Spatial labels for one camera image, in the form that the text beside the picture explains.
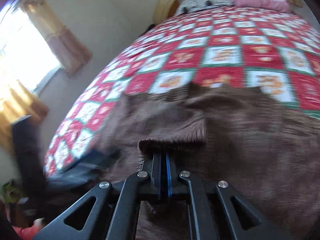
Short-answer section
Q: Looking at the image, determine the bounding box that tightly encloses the side window curtain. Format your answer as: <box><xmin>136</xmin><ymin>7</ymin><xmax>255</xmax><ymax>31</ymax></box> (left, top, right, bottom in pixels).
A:
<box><xmin>19</xmin><ymin>0</ymin><xmax>93</xmax><ymax>76</ymax></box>

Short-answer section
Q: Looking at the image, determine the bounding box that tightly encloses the grey patterned pillow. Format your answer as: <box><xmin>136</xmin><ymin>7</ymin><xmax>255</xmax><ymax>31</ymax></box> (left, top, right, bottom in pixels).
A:
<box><xmin>175</xmin><ymin>0</ymin><xmax>233</xmax><ymax>16</ymax></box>

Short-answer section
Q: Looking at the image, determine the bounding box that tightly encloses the brown knitted sweater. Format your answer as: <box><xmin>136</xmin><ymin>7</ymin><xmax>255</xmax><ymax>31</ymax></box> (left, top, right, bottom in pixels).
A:
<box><xmin>93</xmin><ymin>83</ymin><xmax>319</xmax><ymax>239</ymax></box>

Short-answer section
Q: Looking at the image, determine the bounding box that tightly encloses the red clothing of person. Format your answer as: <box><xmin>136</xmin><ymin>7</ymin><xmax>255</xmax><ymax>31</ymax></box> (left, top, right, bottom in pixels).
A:
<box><xmin>12</xmin><ymin>224</ymin><xmax>42</xmax><ymax>240</ymax></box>

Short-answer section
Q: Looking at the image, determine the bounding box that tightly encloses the side window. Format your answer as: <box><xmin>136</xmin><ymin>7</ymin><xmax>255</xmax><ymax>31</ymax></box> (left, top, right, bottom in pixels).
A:
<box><xmin>1</xmin><ymin>9</ymin><xmax>61</xmax><ymax>94</ymax></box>

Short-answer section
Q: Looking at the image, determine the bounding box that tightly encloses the red patchwork bedspread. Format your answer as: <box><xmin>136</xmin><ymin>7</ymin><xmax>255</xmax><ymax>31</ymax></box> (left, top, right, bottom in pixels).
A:
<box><xmin>44</xmin><ymin>7</ymin><xmax>319</xmax><ymax>176</ymax></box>

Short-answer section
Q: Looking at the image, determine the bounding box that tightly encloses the person's hand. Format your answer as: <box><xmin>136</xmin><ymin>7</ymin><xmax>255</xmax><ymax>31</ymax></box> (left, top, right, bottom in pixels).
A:
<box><xmin>33</xmin><ymin>218</ymin><xmax>46</xmax><ymax>231</ymax></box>

